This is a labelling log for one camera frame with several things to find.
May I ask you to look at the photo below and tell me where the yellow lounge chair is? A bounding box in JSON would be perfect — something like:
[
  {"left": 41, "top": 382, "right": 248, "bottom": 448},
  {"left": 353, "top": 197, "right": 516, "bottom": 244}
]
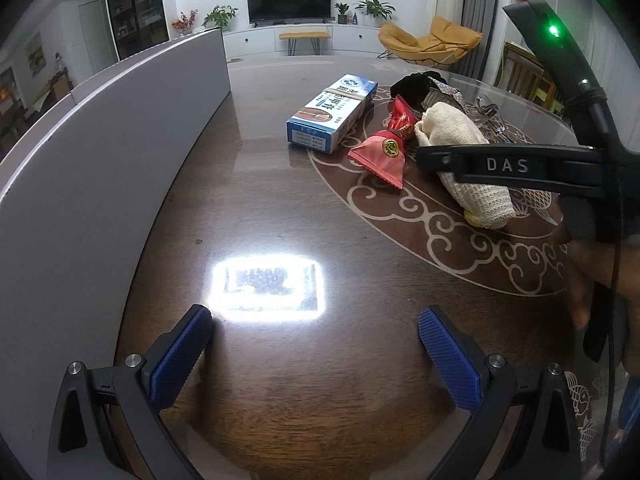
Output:
[{"left": 378, "top": 16, "right": 483, "bottom": 68}]

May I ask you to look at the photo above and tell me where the bushy potted plant white pot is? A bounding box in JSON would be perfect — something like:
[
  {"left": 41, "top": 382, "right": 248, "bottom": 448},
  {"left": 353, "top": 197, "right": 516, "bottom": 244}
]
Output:
[{"left": 202, "top": 5, "right": 238, "bottom": 31}]

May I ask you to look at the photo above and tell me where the wooden bench with metal legs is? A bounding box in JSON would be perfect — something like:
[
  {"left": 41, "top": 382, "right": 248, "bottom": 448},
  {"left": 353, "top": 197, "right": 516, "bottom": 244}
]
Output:
[{"left": 279, "top": 31, "right": 332, "bottom": 56}]

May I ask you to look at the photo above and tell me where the brown patterned desktop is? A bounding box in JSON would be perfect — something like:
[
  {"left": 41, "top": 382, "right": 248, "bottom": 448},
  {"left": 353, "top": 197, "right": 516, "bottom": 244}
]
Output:
[{"left": 115, "top": 55, "right": 640, "bottom": 480}]

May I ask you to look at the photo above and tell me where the framed wall painting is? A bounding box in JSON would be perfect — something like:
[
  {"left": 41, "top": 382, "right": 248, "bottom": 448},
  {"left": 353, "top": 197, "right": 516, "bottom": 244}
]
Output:
[{"left": 24, "top": 32, "right": 47, "bottom": 78}]

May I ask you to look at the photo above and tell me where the cream knitted glove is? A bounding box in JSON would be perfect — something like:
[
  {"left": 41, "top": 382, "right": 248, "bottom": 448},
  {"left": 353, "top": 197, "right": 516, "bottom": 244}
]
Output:
[{"left": 412, "top": 101, "right": 516, "bottom": 231}]

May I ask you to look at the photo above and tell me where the blue and white carton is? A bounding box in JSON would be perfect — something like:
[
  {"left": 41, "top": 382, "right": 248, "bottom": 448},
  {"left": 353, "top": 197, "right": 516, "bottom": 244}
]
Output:
[{"left": 286, "top": 74, "right": 379, "bottom": 155}]

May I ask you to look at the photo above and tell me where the grey curtain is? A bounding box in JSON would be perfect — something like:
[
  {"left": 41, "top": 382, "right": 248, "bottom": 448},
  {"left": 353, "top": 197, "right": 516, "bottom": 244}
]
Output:
[{"left": 460, "top": 0, "right": 506, "bottom": 81}]

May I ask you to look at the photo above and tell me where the large leafy potted plant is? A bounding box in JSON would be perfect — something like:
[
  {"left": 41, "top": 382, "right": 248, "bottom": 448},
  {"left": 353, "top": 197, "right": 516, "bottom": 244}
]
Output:
[{"left": 355, "top": 0, "right": 396, "bottom": 22}]

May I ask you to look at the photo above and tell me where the grey partition panel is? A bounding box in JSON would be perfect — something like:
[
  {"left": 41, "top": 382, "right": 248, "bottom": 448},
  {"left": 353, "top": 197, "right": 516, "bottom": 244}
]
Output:
[{"left": 0, "top": 27, "right": 232, "bottom": 466}]

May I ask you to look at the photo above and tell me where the person's right hand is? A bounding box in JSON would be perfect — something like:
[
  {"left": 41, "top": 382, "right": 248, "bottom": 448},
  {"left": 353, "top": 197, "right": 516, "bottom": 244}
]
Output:
[{"left": 560, "top": 237, "right": 601, "bottom": 333}]

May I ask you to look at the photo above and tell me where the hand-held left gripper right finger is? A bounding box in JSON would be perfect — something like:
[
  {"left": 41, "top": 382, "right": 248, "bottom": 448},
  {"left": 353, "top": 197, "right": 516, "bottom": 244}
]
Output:
[{"left": 418, "top": 306, "right": 583, "bottom": 480}]

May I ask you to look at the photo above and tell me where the flat screen television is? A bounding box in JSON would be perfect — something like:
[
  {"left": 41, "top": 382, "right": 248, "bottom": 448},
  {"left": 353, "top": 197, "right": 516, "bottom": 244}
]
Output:
[{"left": 246, "top": 0, "right": 332, "bottom": 26}]

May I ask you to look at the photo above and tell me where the vase of red flowers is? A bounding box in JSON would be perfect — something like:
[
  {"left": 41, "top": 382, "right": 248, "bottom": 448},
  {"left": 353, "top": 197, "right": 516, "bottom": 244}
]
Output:
[{"left": 171, "top": 10, "right": 199, "bottom": 37}]

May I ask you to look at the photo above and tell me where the red gift pouch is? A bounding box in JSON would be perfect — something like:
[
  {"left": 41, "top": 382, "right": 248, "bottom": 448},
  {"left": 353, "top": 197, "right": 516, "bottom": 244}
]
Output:
[{"left": 347, "top": 96, "right": 420, "bottom": 191}]

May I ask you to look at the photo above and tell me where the dark glass display cabinet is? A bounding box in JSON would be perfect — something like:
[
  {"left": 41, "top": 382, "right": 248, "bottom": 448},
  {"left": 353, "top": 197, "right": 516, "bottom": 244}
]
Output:
[{"left": 103, "top": 0, "right": 171, "bottom": 63}]

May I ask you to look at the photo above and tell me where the white television cabinet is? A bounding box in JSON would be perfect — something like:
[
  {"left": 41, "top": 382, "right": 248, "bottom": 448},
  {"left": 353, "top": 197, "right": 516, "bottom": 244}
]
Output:
[{"left": 222, "top": 24, "right": 396, "bottom": 58}]

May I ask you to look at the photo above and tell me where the white door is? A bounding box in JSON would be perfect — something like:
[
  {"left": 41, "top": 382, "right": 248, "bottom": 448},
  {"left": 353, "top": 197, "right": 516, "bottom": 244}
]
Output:
[{"left": 77, "top": 0, "right": 116, "bottom": 68}]

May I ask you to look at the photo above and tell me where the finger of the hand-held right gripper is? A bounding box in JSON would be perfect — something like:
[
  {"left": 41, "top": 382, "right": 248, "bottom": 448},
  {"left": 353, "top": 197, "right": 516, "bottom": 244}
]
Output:
[{"left": 416, "top": 145, "right": 466, "bottom": 182}]

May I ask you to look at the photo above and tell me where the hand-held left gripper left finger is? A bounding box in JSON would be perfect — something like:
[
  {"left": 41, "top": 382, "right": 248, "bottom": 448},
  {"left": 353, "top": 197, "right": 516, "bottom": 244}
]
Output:
[{"left": 47, "top": 304, "right": 213, "bottom": 480}]

